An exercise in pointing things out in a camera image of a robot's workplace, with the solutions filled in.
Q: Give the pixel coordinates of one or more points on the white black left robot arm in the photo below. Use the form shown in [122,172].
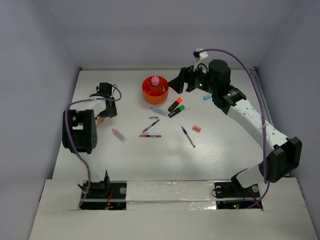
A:
[79,130]

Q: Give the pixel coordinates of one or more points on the red gel pen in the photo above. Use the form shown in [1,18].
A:
[150,136]

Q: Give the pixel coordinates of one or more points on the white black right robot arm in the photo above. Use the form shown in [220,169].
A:
[281,153]

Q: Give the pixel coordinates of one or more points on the blue translucent highlighter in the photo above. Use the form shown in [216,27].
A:
[159,111]

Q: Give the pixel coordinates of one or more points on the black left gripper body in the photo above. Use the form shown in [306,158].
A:
[109,112]

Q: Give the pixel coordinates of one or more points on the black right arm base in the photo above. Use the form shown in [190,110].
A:
[230,196]

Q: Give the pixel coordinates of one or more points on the orange round divided organizer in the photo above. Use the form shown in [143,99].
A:
[155,95]

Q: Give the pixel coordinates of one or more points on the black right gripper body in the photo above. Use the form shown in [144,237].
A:
[197,79]

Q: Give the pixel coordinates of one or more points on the pink capped sticker bottle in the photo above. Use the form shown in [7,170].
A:
[155,81]

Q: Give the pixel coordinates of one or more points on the light blue highlighter cap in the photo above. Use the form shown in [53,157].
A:
[207,97]

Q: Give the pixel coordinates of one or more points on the black highlighter orange cap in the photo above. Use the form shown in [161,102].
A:
[175,104]

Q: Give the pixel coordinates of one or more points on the orange translucent highlighter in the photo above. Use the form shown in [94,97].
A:
[119,136]

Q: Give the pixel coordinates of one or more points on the blue ballpoint pen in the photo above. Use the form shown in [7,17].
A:
[188,137]

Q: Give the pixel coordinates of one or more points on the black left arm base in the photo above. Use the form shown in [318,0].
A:
[104,195]

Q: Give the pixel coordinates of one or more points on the black highlighter green cap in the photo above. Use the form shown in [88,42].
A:
[176,111]

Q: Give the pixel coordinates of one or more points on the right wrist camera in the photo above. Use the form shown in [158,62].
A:
[200,55]

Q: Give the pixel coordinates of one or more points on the purple gel pen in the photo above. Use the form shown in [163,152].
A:
[150,126]

